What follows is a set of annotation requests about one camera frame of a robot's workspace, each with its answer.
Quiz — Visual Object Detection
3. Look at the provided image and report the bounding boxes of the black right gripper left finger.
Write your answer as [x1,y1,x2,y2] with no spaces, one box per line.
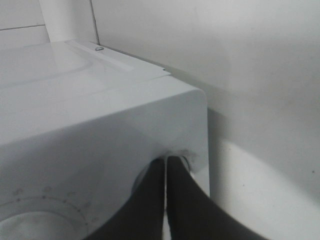
[87,158,165,240]

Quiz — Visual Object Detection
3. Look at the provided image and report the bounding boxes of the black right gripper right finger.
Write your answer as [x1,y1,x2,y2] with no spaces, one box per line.
[166,156,264,240]

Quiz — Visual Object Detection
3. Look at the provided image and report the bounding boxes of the lower white microwave knob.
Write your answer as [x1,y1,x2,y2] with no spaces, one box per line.
[0,195,89,240]

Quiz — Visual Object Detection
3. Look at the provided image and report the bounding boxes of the white microwave oven body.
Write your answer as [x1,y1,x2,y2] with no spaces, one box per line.
[0,40,210,235]

